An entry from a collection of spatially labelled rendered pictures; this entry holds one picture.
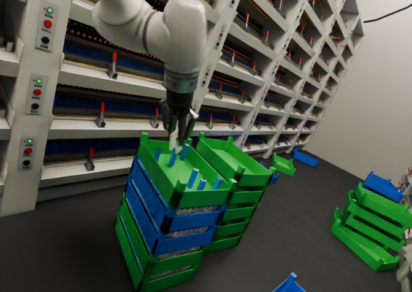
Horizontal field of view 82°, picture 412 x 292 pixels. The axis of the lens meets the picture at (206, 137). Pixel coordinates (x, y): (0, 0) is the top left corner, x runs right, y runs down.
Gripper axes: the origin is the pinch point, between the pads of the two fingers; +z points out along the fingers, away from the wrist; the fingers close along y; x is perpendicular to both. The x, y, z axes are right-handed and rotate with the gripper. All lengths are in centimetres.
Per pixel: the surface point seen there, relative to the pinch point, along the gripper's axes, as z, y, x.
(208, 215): 10.1, 20.3, -10.2
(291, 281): 42, 54, 5
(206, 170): 9.2, 11.0, 3.6
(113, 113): 9.0, -35.9, 5.4
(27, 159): 9.2, -36.5, -28.4
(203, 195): 1.4, 17.7, -11.0
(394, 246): 70, 108, 76
